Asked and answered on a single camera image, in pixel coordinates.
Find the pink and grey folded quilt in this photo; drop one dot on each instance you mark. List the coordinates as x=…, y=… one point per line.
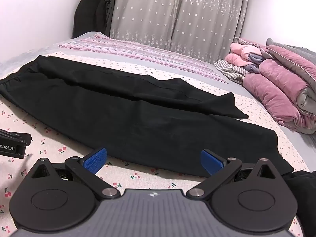
x=279, y=79

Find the black pants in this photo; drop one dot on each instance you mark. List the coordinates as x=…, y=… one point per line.
x=138, y=123

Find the dark hanging clothes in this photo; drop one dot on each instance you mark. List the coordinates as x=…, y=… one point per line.
x=91, y=12

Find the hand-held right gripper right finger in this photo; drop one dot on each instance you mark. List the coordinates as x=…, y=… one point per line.
x=209, y=161

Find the pink fluffy garment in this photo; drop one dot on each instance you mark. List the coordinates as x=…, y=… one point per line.
x=240, y=54

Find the pink striped blanket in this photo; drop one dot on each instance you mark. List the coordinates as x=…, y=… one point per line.
x=148, y=51

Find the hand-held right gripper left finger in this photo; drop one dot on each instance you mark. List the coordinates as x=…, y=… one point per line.
x=95, y=159

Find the dark cloth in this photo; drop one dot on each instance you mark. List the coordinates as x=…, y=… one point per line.
x=301, y=192

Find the grey star print curtain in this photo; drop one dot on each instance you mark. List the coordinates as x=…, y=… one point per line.
x=182, y=14

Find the grey striped cloth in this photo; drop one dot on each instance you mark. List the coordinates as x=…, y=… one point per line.
x=230, y=70

